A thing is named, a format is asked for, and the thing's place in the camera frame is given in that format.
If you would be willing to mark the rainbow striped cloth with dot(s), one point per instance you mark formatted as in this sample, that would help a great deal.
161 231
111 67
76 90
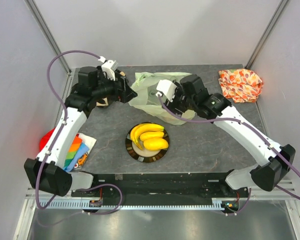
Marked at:
78 152

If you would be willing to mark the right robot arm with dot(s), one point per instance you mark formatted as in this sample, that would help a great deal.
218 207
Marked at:
273 161

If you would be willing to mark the black rimmed ceramic plate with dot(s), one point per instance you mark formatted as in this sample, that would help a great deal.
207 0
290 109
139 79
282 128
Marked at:
144 155

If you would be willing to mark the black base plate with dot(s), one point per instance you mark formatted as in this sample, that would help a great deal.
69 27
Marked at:
205 185

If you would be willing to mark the smooth yellow fake mango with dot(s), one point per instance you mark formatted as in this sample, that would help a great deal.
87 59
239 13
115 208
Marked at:
155 144

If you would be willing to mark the grey slotted cable duct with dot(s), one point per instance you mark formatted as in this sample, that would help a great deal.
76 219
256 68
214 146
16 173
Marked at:
87 204

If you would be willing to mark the black floral patterned cloth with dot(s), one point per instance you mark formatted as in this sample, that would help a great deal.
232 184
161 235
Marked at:
104 102

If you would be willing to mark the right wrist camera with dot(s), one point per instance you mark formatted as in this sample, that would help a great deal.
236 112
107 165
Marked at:
166 88

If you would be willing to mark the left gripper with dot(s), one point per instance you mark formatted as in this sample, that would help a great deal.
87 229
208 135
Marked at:
123 94

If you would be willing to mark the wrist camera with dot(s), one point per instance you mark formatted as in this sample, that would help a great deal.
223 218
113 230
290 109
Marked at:
166 88
108 67

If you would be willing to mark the yellow fake banana bunch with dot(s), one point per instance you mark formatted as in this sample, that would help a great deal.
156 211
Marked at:
143 128

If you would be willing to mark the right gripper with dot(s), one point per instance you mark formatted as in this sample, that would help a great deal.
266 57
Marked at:
172 106

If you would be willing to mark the wrinkled yellow fake fruit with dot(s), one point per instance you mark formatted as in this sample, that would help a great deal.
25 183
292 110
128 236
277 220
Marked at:
151 135

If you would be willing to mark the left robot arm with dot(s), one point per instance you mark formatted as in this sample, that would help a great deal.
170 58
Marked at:
46 172

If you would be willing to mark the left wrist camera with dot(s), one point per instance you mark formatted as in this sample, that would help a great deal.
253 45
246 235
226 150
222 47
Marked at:
108 67

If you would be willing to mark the orange floral cloth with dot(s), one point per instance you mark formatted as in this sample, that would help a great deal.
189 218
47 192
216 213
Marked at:
240 85

